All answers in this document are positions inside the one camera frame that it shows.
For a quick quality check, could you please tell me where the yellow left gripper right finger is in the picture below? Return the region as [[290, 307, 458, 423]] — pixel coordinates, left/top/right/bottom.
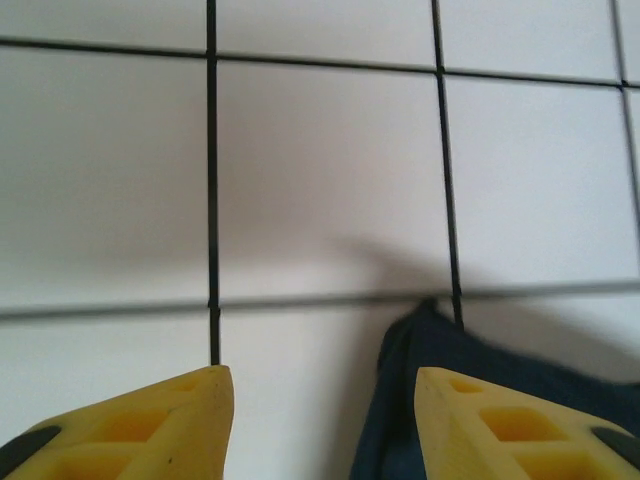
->
[[414, 365, 640, 480]]

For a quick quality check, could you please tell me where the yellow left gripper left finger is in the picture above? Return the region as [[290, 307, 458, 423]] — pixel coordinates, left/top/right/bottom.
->
[[0, 363, 237, 480]]

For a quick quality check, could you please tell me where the navy blue t-shirt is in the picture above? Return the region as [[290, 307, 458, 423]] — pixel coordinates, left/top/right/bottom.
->
[[349, 298, 640, 480]]

